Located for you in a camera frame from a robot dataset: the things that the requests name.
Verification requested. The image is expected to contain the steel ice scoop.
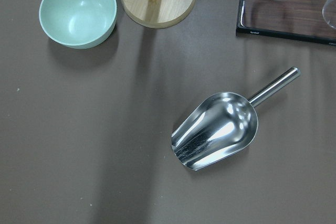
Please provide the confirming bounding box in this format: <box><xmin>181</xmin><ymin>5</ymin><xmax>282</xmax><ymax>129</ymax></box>
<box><xmin>171</xmin><ymin>67</ymin><xmax>301</xmax><ymax>171</ymax></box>

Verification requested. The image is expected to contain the mint green bowl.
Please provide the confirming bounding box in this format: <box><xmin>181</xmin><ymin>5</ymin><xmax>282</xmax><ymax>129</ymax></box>
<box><xmin>39</xmin><ymin>0</ymin><xmax>117</xmax><ymax>49</ymax></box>

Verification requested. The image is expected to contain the black glass rack tray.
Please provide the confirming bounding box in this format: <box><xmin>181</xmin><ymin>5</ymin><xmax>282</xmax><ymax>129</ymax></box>
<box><xmin>236</xmin><ymin>0</ymin><xmax>335</xmax><ymax>46</ymax></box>

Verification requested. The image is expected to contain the wine glass lower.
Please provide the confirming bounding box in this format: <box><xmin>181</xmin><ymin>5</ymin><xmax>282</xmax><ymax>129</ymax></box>
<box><xmin>322</xmin><ymin>0</ymin><xmax>336</xmax><ymax>29</ymax></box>

